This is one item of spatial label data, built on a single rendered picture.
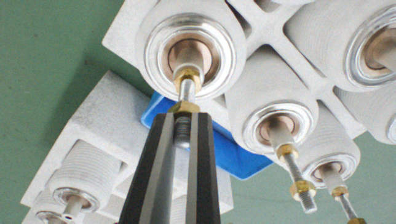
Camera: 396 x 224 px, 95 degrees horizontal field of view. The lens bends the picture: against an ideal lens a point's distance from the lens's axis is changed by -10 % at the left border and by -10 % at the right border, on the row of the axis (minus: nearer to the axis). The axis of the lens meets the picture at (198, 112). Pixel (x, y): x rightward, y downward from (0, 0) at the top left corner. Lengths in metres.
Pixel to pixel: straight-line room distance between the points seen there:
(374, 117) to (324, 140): 0.06
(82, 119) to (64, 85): 0.22
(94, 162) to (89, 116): 0.08
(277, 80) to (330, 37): 0.06
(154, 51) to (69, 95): 0.44
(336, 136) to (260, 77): 0.13
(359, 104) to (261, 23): 0.16
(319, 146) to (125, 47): 0.26
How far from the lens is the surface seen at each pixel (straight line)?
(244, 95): 0.21
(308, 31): 0.24
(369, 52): 0.22
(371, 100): 0.30
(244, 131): 0.21
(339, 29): 0.20
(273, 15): 0.24
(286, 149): 0.20
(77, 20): 0.48
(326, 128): 0.30
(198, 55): 0.16
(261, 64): 0.25
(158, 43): 0.17
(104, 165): 0.38
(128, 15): 0.24
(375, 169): 0.95
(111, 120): 0.39
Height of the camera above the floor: 0.41
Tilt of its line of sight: 53 degrees down
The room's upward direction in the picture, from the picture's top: 179 degrees counter-clockwise
